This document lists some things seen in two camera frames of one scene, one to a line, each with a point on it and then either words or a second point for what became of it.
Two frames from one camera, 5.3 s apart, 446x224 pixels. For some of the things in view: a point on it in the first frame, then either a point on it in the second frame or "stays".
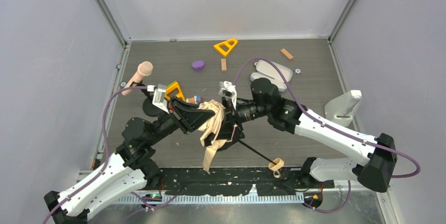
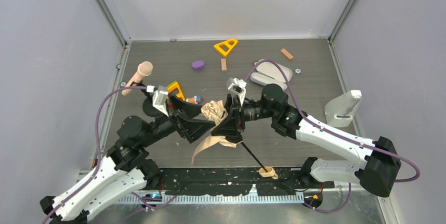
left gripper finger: [188, 109] stays
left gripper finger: [192, 118] -> [193, 128]
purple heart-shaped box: [198, 65] stays
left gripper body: [172, 110] stays
